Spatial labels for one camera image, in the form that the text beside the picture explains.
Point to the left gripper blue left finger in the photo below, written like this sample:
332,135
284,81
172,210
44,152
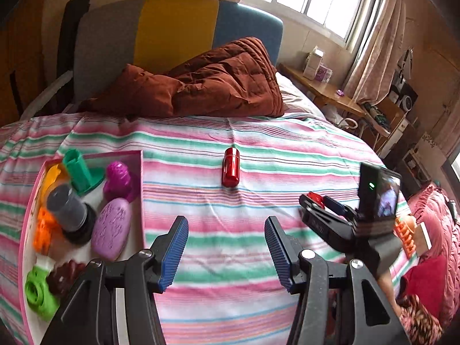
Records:
170,251

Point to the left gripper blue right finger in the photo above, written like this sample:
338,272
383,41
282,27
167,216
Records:
284,250

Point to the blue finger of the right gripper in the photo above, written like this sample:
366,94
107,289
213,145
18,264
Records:
333,205

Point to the lilac egg-shaped case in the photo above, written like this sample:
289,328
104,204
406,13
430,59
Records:
111,229

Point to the magenta perforated stand piece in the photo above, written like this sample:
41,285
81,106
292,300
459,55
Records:
120,183

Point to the red metallic cylinder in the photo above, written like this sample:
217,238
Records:
231,168

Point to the clear jar with black lid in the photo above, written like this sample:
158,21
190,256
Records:
75,217

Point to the brown pumpkin figure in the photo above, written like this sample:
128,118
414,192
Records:
61,278

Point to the green plastic stand piece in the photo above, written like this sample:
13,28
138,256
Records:
83,178

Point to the orange cube block cluster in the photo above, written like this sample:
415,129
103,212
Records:
45,228

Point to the green white plug-in device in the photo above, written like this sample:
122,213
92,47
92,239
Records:
38,295

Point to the yellow orange plastic comb piece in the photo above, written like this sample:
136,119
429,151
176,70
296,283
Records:
55,175

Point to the red puzzle piece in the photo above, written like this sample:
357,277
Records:
318,199

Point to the person's right hand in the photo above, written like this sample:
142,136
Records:
385,283

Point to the orange toothed plastic piece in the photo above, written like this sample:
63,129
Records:
404,228

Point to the wooden side shelf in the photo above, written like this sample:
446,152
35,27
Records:
381,128

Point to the striped pink green bedsheet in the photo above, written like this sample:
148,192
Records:
226,290

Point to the white tray with pink rim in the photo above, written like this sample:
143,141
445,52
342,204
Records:
61,250

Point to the beige curtain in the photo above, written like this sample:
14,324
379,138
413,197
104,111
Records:
370,78

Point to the white box on shelf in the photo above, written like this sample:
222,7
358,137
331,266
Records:
313,62

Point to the rust brown quilted blanket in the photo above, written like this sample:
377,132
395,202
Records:
234,80

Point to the grey yellow blue headboard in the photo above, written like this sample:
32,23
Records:
158,35

